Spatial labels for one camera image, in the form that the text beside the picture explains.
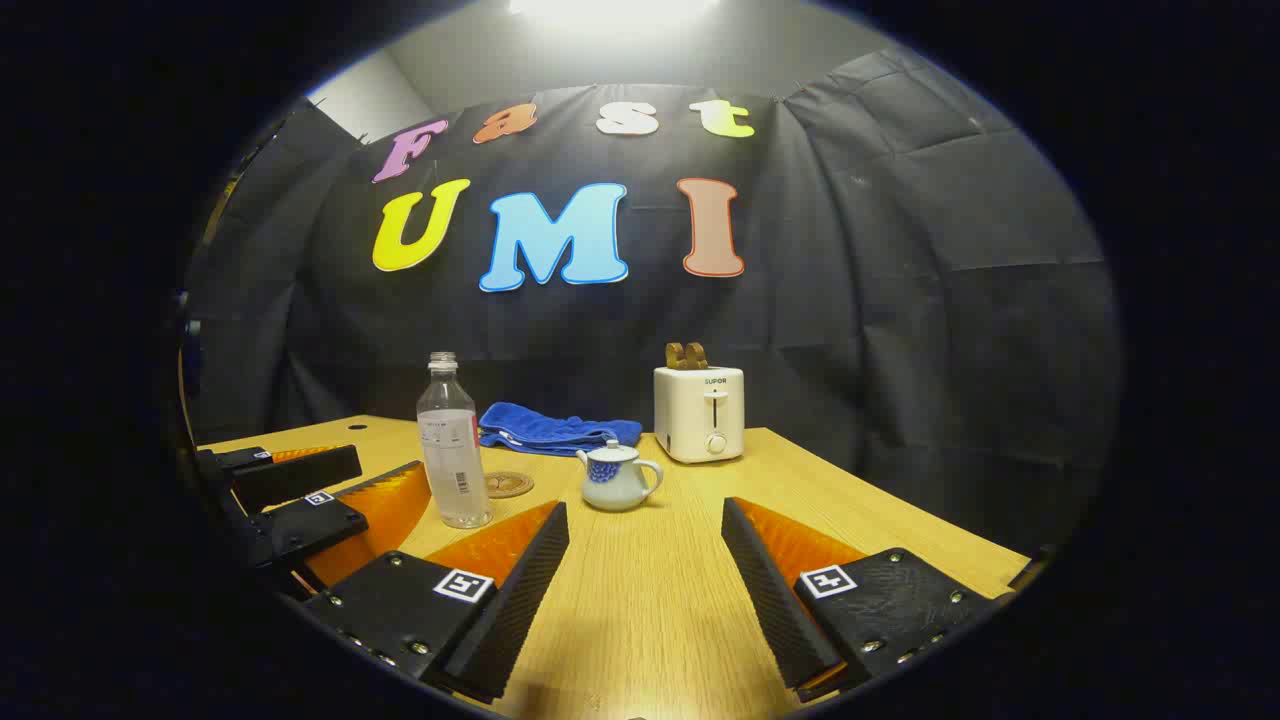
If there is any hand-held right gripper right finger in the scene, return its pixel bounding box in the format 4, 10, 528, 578
720, 497, 1003, 701

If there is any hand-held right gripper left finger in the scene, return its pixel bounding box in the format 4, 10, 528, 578
305, 500, 571, 703

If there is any white blue teacup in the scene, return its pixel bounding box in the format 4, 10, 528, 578
576, 455, 665, 513

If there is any clear plastic water bottle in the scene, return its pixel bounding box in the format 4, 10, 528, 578
416, 351, 494, 530

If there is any blue towel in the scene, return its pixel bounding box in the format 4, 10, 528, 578
478, 402, 643, 458

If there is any white toaster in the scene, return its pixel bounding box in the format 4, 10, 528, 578
654, 365, 746, 464

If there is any black backdrop cloth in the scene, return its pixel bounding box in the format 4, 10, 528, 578
185, 48, 1121, 551

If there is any ceiling light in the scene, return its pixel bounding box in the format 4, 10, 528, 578
508, 0, 723, 21

